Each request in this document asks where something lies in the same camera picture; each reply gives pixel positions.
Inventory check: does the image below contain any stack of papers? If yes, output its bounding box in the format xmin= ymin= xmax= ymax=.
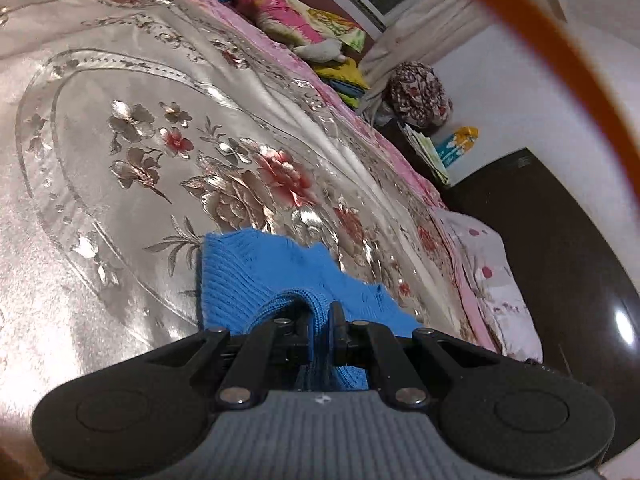
xmin=399 ymin=122 xmax=451 ymax=187

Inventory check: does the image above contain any brown floral cloth bundle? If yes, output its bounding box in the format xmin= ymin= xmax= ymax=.
xmin=387 ymin=61 xmax=454 ymax=127

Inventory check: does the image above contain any yellow and green cloth stack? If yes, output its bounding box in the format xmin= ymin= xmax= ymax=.
xmin=306 ymin=7 xmax=372 ymax=109

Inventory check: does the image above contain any white cloth bundle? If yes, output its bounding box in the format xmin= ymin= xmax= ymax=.
xmin=295 ymin=39 xmax=347 ymax=64

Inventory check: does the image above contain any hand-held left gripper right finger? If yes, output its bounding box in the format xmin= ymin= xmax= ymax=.
xmin=327 ymin=302 xmax=501 ymax=409

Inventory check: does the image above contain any white pink-flowered pillow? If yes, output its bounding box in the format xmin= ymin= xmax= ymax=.
xmin=439 ymin=210 xmax=544 ymax=364

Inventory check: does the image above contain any beige curtain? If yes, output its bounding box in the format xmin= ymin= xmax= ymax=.
xmin=359 ymin=0 xmax=507 ymax=88

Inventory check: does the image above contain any blue striped knit sweater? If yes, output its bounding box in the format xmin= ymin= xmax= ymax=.
xmin=200 ymin=228 xmax=422 ymax=393

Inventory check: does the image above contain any silver floral bedspread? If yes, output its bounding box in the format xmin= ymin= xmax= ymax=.
xmin=0 ymin=0 xmax=501 ymax=461

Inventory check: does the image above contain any blue and yellow box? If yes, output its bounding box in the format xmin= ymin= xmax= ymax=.
xmin=435 ymin=127 xmax=480 ymax=167

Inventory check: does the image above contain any orange strap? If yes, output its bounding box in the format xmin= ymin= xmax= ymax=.
xmin=432 ymin=0 xmax=640 ymax=188

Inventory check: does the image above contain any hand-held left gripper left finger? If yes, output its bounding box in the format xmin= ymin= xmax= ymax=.
xmin=142 ymin=310 xmax=315 ymax=407

